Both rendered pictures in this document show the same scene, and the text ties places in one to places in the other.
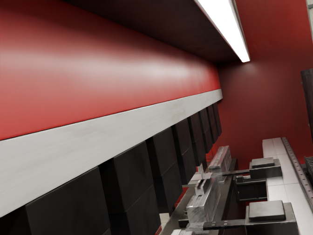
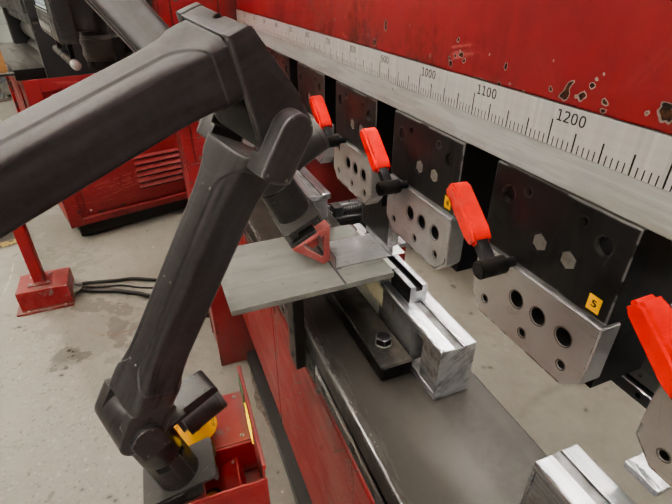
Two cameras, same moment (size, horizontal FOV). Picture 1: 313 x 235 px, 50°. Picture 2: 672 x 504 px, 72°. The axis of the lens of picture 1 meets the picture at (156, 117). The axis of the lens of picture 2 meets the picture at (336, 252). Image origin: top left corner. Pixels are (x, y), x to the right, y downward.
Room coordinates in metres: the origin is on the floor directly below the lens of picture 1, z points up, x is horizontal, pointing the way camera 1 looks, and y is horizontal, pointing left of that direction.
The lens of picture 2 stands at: (0.82, 0.37, 1.41)
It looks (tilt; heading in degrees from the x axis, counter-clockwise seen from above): 31 degrees down; 320
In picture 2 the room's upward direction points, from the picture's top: straight up
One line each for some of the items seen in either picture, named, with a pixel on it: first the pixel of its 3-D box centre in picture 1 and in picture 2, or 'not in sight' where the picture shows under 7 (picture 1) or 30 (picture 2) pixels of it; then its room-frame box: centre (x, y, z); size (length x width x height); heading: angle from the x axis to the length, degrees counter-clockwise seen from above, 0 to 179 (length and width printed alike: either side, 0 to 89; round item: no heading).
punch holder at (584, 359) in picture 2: (173, 150); (569, 265); (0.96, -0.03, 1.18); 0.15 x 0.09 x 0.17; 163
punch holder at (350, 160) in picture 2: (196, 131); (375, 140); (1.34, -0.15, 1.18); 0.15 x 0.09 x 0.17; 163
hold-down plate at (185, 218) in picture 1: (193, 208); (356, 313); (1.30, -0.08, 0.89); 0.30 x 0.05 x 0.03; 163
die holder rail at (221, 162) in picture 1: (221, 162); (288, 176); (1.84, -0.31, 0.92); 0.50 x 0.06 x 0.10; 163
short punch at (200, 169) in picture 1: (201, 163); (379, 218); (1.32, -0.14, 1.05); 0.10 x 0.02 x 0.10; 163
